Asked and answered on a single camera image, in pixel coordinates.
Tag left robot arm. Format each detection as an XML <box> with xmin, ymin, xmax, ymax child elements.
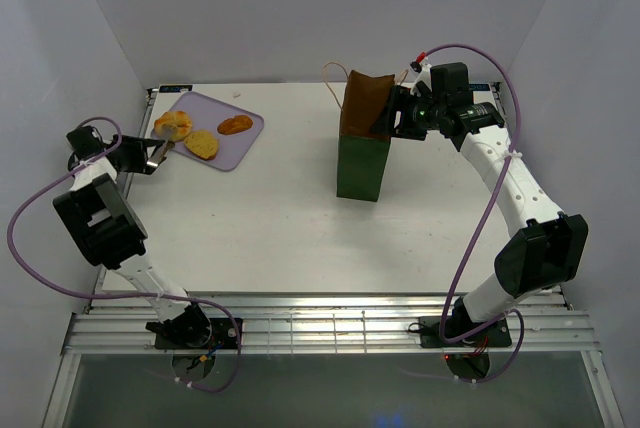
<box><xmin>53</xmin><ymin>125</ymin><xmax>213</xmax><ymax>348</ymax></box>

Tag right blue table label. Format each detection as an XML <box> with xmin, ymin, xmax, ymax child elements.
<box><xmin>469</xmin><ymin>83</ymin><xmax>491</xmax><ymax>92</ymax></box>

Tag metal tongs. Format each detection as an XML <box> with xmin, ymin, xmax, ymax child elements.
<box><xmin>146</xmin><ymin>125</ymin><xmax>178</xmax><ymax>174</ymax></box>

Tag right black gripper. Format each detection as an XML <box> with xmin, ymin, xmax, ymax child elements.
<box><xmin>369</xmin><ymin>85</ymin><xmax>445</xmax><ymax>142</ymax></box>

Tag blue table label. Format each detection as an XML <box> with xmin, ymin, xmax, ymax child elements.
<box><xmin>469</xmin><ymin>83</ymin><xmax>491</xmax><ymax>92</ymax></box>
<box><xmin>158</xmin><ymin>85</ymin><xmax>193</xmax><ymax>93</ymax></box>

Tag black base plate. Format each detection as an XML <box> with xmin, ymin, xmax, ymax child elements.
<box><xmin>153</xmin><ymin>317</ymin><xmax>244</xmax><ymax>350</ymax></box>
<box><xmin>408</xmin><ymin>316</ymin><xmax>512</xmax><ymax>349</ymax></box>

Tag golden bagel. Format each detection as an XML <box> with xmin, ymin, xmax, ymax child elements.
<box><xmin>154</xmin><ymin>110</ymin><xmax>193</xmax><ymax>142</ymax></box>

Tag brown madeleine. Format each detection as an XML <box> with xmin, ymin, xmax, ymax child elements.
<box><xmin>217</xmin><ymin>115</ymin><xmax>254</xmax><ymax>136</ymax></box>

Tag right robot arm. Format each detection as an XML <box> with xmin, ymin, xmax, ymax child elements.
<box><xmin>372</xmin><ymin>60</ymin><xmax>588</xmax><ymax>345</ymax></box>

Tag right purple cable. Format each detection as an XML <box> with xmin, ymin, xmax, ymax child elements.
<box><xmin>399</xmin><ymin>42</ymin><xmax>525</xmax><ymax>384</ymax></box>

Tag aluminium rail frame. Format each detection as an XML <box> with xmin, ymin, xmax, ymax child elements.
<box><xmin>63</xmin><ymin>289</ymin><xmax>600</xmax><ymax>355</ymax></box>

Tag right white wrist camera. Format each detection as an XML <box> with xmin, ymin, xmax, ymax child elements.
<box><xmin>410</xmin><ymin>52</ymin><xmax>432</xmax><ymax>94</ymax></box>

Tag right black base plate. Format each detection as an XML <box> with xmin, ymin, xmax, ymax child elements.
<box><xmin>408</xmin><ymin>316</ymin><xmax>512</xmax><ymax>349</ymax></box>

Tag lavender tray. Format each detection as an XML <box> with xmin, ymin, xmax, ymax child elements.
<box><xmin>149</xmin><ymin>91</ymin><xmax>264</xmax><ymax>172</ymax></box>

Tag yellow bread slice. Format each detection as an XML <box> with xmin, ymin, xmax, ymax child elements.
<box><xmin>183</xmin><ymin>130</ymin><xmax>219</xmax><ymax>160</ymax></box>

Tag green paper bag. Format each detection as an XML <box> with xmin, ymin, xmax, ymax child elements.
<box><xmin>331</xmin><ymin>70</ymin><xmax>396</xmax><ymax>202</ymax></box>

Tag left blue table label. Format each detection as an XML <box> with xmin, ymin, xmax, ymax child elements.
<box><xmin>158</xmin><ymin>85</ymin><xmax>193</xmax><ymax>93</ymax></box>

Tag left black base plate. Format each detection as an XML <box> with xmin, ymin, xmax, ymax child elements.
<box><xmin>153</xmin><ymin>317</ymin><xmax>244</xmax><ymax>350</ymax></box>

